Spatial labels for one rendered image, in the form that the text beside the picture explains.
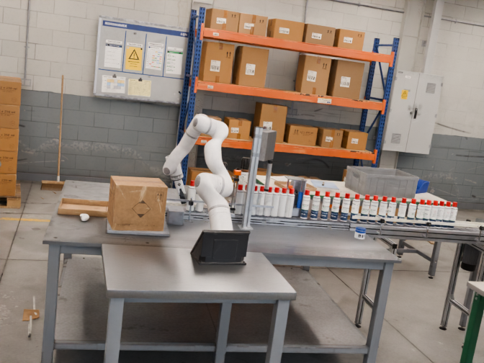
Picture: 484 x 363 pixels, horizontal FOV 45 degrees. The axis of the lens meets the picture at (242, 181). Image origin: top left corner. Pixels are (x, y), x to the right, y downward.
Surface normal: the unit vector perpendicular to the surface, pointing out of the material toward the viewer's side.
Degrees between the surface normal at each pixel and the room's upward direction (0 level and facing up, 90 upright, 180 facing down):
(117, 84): 90
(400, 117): 90
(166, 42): 90
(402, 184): 90
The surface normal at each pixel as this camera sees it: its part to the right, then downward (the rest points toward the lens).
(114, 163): 0.26, 0.22
